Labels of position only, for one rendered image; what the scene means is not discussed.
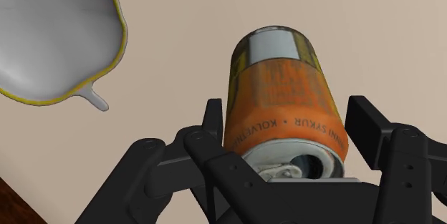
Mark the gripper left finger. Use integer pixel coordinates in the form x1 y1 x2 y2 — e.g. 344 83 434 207
74 98 270 224

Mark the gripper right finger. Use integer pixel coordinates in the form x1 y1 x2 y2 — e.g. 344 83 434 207
344 95 447 224

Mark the white bowl with yellow rim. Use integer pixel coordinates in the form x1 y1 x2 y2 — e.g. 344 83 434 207
0 0 129 112

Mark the orange drink can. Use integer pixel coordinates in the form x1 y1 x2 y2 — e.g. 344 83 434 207
223 25 350 182

